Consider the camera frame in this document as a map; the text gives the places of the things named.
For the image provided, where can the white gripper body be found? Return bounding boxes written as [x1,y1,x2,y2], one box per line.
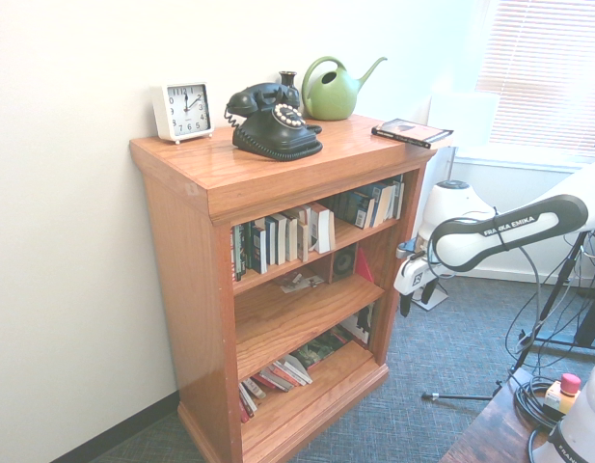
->
[393,257,441,296]

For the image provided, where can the white black illustrated book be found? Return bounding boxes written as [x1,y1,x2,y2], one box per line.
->
[338,302,377,349]

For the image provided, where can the red folder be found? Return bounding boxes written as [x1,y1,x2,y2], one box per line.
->
[354,247,376,285]

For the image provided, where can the small black speaker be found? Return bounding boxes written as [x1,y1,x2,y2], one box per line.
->
[333,244,359,283]

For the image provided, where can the cream pages paperback book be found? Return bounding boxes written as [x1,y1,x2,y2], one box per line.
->
[371,183,395,228]

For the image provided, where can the blue black cover book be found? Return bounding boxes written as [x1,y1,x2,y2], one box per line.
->
[347,188,378,230]

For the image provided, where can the dark green flat book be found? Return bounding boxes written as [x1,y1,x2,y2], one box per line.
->
[290,326,354,371]

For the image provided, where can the thick white leaning book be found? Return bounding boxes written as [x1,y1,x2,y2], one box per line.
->
[307,202,337,256]

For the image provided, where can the loose papers clutter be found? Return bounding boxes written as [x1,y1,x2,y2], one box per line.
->
[277,271,326,294]

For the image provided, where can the white illustrated leaning book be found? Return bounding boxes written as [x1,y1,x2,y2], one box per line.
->
[277,354,313,387]

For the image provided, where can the white cover paperback book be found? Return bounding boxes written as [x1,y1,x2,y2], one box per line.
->
[284,214,300,262]

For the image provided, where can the dark cover paperback book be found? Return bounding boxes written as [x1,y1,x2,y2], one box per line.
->
[276,213,289,265]

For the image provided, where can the blue cover paperback book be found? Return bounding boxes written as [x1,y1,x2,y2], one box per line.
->
[265,215,280,267]

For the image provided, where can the red spine leaning book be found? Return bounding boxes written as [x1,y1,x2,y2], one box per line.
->
[251,361,298,393]

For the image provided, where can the dark wooden table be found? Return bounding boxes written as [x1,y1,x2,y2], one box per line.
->
[439,368,568,463]

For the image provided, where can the black cover paperback book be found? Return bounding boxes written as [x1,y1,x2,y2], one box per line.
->
[251,217,269,275]

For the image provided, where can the red yellow emergency stop button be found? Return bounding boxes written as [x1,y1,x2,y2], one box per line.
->
[544,372,582,417]

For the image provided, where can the white floor lamp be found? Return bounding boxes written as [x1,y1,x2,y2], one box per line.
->
[415,91,501,313]

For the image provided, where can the dark green spine book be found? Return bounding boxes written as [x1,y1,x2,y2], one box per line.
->
[239,222,254,272]

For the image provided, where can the small white red book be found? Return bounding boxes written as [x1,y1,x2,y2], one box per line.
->
[237,378,268,424]

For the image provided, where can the green plastic watering can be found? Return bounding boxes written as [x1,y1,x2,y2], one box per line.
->
[301,56,389,121]

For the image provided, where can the black vintage rotary telephone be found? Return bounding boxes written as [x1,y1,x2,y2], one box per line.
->
[223,82,324,162]

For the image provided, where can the wooden bookshelf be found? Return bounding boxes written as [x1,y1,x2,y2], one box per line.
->
[128,113,441,463]

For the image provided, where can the black ceramic vase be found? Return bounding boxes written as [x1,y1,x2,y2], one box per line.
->
[278,69,301,105]

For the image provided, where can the white window blinds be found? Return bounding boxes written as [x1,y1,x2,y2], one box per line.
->
[474,0,595,160]

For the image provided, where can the white square alarm clock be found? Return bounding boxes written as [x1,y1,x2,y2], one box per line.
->
[150,81,215,145]

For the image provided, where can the black camera tripod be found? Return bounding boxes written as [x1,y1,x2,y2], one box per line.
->
[420,231,595,402]

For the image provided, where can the black coiled cable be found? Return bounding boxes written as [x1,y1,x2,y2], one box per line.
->
[513,375,563,430]

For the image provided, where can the black metal desk frame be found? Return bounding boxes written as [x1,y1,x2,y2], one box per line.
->
[521,284,595,358]

